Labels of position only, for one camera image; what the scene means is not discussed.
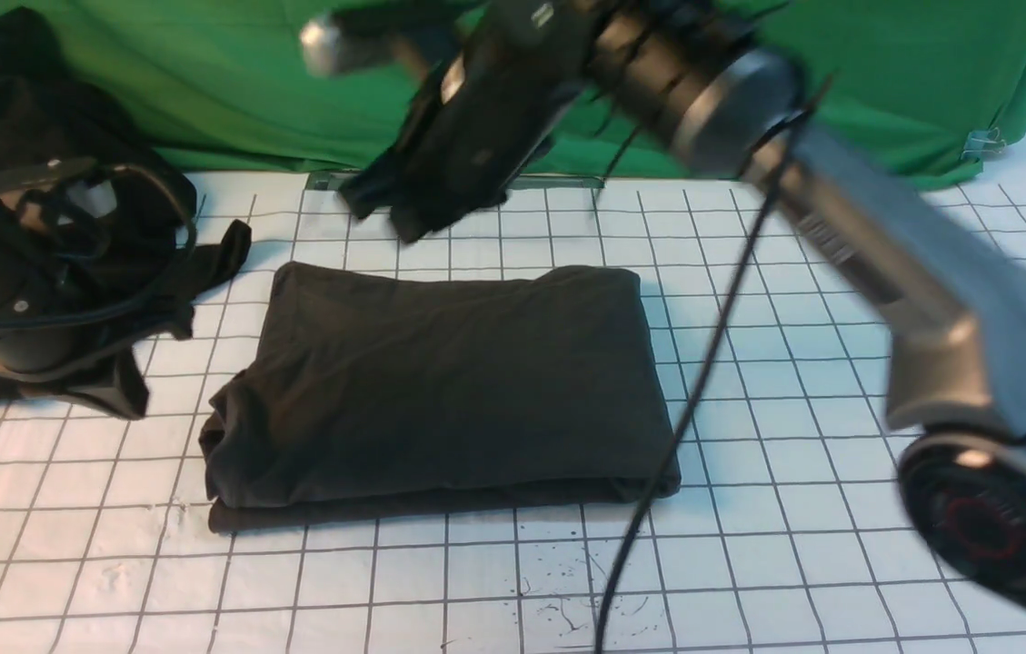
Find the black crumpled cloth pile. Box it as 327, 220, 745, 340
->
0, 7, 252, 420

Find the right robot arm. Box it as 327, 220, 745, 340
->
298, 1, 1026, 609

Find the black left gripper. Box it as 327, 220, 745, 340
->
0, 174, 200, 382

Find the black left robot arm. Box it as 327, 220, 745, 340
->
0, 164, 197, 381

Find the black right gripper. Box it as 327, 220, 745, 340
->
339, 1, 595, 244

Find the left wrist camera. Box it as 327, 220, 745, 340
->
0, 157, 118, 227

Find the gray metal bar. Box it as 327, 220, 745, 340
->
305, 170, 604, 193

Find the green backdrop cloth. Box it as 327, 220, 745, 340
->
26, 1, 1026, 190

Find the gray long sleeve shirt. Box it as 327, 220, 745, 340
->
198, 263, 682, 533

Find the silver binder clip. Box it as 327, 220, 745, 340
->
961, 127, 1007, 161

